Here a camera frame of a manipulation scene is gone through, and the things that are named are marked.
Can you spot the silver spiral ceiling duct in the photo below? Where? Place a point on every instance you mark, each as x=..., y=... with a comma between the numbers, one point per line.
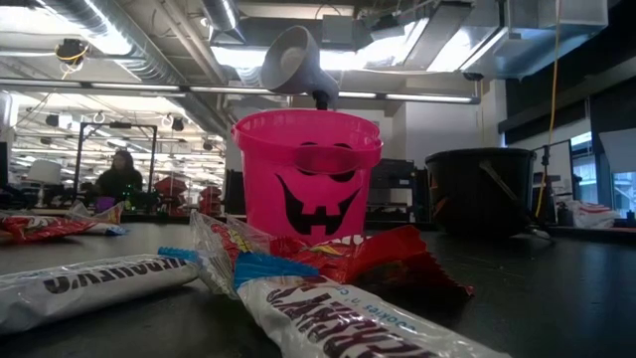
x=139, y=54

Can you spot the white blue Hershey's bar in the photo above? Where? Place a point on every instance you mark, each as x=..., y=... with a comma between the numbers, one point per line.
x=99, y=288
x=338, y=323
x=111, y=230

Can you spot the black equipment rack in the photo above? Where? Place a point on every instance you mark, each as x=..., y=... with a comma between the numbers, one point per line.
x=392, y=171

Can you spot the white lampshade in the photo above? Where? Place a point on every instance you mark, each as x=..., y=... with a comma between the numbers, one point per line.
x=45, y=171

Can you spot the purple container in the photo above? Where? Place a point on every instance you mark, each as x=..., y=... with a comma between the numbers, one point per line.
x=105, y=203

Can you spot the person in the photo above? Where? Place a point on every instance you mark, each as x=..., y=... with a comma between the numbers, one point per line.
x=119, y=179

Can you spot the white plastic bag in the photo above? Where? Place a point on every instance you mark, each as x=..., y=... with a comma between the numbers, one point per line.
x=591, y=214

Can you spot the silver rectangular ceiling duct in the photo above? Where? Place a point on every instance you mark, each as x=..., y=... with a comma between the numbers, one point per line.
x=522, y=45

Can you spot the red candy pack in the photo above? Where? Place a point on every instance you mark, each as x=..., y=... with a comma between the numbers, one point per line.
x=45, y=228
x=387, y=253

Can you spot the pink jack-o'-lantern bucket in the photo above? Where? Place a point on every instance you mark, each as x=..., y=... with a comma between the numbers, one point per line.
x=263, y=199

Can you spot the black table mat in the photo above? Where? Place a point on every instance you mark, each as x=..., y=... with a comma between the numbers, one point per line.
x=546, y=298

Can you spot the black metal frame stand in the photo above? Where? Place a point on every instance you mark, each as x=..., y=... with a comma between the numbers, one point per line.
x=78, y=144

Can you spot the grey ceiling unit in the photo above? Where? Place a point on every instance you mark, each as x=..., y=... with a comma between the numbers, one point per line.
x=339, y=32

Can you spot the black computer tower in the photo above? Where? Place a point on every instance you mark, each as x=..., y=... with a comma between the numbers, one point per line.
x=234, y=191

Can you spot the long ceiling light fixture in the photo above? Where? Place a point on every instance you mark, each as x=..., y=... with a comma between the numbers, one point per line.
x=134, y=86

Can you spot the black stand with screen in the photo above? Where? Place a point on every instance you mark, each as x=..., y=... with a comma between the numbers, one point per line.
x=545, y=164

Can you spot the white desk lamp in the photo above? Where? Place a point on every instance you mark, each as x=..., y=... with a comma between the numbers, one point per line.
x=293, y=64

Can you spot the black jack-o'-lantern bucket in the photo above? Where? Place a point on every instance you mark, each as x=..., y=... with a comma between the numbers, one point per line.
x=467, y=199

